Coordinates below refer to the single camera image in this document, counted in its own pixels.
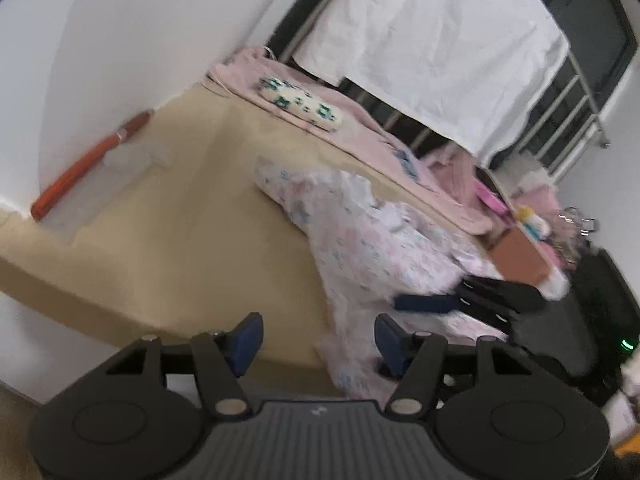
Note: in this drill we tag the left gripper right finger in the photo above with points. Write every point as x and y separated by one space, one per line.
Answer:
416 360

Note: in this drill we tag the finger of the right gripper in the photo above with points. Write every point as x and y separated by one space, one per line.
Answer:
437 304

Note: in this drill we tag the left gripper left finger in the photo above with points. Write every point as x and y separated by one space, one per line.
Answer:
221 360

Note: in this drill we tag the floral pink white garment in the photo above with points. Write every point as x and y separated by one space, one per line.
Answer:
367 252

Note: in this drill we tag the brown cardboard box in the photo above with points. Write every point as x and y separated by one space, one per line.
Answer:
518 259

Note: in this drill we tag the magenta pink flat box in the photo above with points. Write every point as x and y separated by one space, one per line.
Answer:
490 199

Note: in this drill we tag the yellow white plush toy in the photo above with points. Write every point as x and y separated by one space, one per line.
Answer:
536 225

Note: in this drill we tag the metal window railing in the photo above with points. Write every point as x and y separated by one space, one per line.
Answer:
566 123

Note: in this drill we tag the orange red stick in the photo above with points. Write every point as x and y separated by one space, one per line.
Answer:
69 178

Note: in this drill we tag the green floral small pillow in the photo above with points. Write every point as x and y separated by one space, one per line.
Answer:
300 103

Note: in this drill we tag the pink blanket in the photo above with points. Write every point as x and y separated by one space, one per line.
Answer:
448 190

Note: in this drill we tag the white hanging sheet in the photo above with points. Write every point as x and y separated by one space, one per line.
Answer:
471 70

